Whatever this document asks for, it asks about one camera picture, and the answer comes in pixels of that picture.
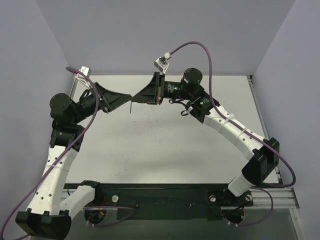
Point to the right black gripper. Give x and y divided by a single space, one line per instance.
160 88

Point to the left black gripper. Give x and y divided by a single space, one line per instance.
102 97

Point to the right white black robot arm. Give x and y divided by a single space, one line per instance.
261 153

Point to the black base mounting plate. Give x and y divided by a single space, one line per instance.
172 201

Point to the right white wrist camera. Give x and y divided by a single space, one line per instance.
162 64

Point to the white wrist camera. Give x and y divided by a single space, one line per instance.
80 79
162 64

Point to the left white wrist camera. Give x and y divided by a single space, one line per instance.
80 79

